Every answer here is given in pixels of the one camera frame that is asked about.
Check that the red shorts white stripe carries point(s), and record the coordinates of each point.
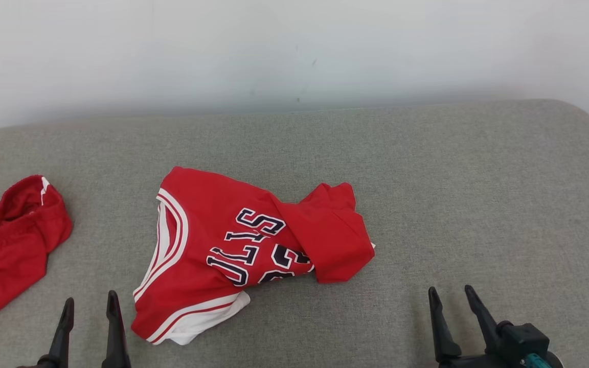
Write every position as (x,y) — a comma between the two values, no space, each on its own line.
(8,245)

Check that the red basketball jersey white trim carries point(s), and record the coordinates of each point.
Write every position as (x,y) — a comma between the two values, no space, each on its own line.
(223,245)

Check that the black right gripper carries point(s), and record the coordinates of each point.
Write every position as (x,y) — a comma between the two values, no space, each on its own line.
(517,345)

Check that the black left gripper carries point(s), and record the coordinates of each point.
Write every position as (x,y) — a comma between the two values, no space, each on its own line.
(36,364)

